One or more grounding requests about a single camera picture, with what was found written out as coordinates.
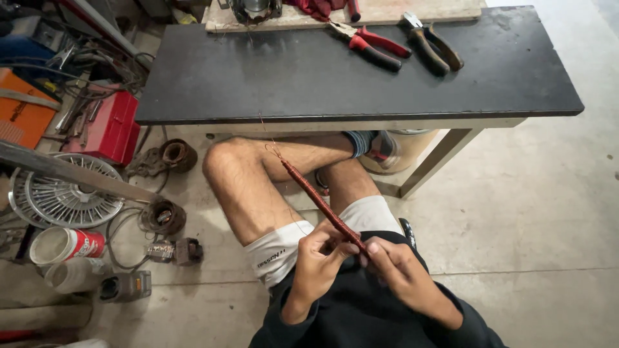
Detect person's left hand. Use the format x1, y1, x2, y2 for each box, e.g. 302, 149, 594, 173
289, 220, 361, 294

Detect person's right hand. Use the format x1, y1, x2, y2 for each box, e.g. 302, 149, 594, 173
360, 238, 432, 298

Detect copper wire wound rod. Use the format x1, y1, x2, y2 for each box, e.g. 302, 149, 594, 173
280, 159, 371, 256

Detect white shorts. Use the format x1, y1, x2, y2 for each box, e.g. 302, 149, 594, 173
243, 195, 405, 291

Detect black seat edge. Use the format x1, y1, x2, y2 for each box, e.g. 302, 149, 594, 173
398, 217, 418, 250

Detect black shirt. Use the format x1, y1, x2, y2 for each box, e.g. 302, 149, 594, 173
249, 230, 508, 348

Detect person's right leg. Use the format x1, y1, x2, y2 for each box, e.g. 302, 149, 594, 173
321, 158, 384, 217

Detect person's leg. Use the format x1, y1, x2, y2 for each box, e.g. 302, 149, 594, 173
321, 158, 384, 217
201, 131, 359, 247

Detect person's left leg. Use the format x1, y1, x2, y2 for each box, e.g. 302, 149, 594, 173
201, 131, 359, 247

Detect grey red sports shoe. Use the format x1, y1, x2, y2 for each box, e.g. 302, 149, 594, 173
367, 130, 403, 171

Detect beige round drum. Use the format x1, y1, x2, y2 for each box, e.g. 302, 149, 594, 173
358, 129, 441, 176

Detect blue striped sock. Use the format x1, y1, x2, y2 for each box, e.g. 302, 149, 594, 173
342, 130, 379, 159

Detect small rusty motor armature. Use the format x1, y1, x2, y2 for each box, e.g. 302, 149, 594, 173
144, 237, 204, 267

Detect rusty wound stator coil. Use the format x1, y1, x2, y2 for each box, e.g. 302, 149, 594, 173
139, 198, 187, 237
159, 138, 198, 174

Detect grey small motor housing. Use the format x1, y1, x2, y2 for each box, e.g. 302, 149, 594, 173
99, 270, 152, 304

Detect black topped metal workbench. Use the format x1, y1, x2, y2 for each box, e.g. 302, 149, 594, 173
134, 6, 585, 199

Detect white plastic jar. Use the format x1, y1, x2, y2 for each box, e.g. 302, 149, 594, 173
44, 257, 115, 295

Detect red white can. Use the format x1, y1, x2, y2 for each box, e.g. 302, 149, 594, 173
29, 227, 106, 266

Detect red metal toolbox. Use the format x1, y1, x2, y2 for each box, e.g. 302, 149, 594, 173
62, 89, 141, 168

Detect red cloth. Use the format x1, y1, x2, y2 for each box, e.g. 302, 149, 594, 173
284, 0, 350, 23

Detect wooden board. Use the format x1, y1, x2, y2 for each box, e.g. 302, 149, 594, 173
202, 0, 488, 34

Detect metal motor stator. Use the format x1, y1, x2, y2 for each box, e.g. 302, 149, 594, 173
226, 0, 284, 25

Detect flat grey metal bar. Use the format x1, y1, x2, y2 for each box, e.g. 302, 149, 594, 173
0, 140, 163, 204

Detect yellow rag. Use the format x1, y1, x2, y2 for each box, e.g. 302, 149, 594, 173
172, 6, 199, 25

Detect orange welding machine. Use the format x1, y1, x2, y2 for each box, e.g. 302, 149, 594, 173
0, 67, 62, 150

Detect thin loose copper wire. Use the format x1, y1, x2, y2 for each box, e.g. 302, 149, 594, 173
258, 110, 286, 162

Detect black cable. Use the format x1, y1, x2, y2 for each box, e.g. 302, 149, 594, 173
105, 207, 152, 271

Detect red handled pliers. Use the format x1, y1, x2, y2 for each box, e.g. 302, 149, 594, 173
328, 21, 413, 73

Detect brown handled pliers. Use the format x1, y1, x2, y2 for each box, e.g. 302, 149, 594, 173
400, 12, 465, 77

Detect round wire fan guard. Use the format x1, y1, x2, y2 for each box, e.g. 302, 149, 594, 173
8, 152, 126, 230

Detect heap of tools and cables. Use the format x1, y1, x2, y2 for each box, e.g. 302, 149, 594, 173
0, 0, 156, 100

